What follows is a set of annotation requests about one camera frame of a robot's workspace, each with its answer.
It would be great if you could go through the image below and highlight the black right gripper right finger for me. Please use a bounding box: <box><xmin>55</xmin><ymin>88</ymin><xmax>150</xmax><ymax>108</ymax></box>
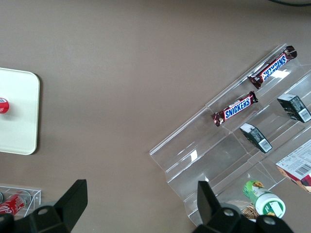
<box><xmin>193</xmin><ymin>181</ymin><xmax>259</xmax><ymax>233</ymax></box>

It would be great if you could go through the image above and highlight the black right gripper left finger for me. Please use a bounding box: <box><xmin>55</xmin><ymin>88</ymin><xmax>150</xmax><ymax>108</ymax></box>
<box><xmin>28</xmin><ymin>179</ymin><xmax>88</xmax><ymax>233</ymax></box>

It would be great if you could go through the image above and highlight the deep tan wicker basket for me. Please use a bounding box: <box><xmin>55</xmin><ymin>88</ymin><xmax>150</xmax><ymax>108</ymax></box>
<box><xmin>239</xmin><ymin>203</ymin><xmax>259</xmax><ymax>223</ymax></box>

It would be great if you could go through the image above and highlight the beige plastic tray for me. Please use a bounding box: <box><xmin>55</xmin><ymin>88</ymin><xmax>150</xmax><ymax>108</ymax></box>
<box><xmin>0</xmin><ymin>67</ymin><xmax>41</xmax><ymax>156</ymax></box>

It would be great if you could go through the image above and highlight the clear acrylic bottle rack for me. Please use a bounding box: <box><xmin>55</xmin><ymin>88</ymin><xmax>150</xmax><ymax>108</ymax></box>
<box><xmin>0</xmin><ymin>185</ymin><xmax>43</xmax><ymax>219</ymax></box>

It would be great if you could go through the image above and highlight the red soda can in bin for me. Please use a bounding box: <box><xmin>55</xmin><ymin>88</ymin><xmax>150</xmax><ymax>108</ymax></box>
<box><xmin>0</xmin><ymin>191</ymin><xmax>33</xmax><ymax>217</ymax></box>

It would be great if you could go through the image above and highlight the green white plastic bottle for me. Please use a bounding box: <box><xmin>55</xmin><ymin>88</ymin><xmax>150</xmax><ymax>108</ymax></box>
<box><xmin>242</xmin><ymin>180</ymin><xmax>286</xmax><ymax>219</ymax></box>

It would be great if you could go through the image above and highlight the clear acrylic stepped stand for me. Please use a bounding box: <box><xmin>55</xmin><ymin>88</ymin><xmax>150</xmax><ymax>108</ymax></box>
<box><xmin>149</xmin><ymin>43</ymin><xmax>311</xmax><ymax>230</ymax></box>

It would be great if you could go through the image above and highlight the small black box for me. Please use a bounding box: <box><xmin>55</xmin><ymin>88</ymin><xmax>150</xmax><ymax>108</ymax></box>
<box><xmin>276</xmin><ymin>94</ymin><xmax>311</xmax><ymax>124</ymax></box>
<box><xmin>240</xmin><ymin>122</ymin><xmax>274</xmax><ymax>154</ymax></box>

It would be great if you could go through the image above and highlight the white red carton box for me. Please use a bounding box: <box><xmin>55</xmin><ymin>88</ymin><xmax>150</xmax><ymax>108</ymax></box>
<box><xmin>276</xmin><ymin>139</ymin><xmax>311</xmax><ymax>194</ymax></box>

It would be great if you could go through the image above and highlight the Snickers chocolate bar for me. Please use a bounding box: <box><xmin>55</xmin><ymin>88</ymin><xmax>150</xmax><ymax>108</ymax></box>
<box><xmin>247</xmin><ymin>45</ymin><xmax>298</xmax><ymax>89</ymax></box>
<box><xmin>210</xmin><ymin>91</ymin><xmax>259</xmax><ymax>128</ymax></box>

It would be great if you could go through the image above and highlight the brown table cover sheet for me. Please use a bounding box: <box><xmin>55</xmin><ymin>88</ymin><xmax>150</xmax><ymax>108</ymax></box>
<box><xmin>0</xmin><ymin>0</ymin><xmax>311</xmax><ymax>233</ymax></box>

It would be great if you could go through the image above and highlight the thin black cable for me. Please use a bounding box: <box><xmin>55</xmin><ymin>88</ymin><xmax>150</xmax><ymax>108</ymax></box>
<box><xmin>267</xmin><ymin>0</ymin><xmax>311</xmax><ymax>7</ymax></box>

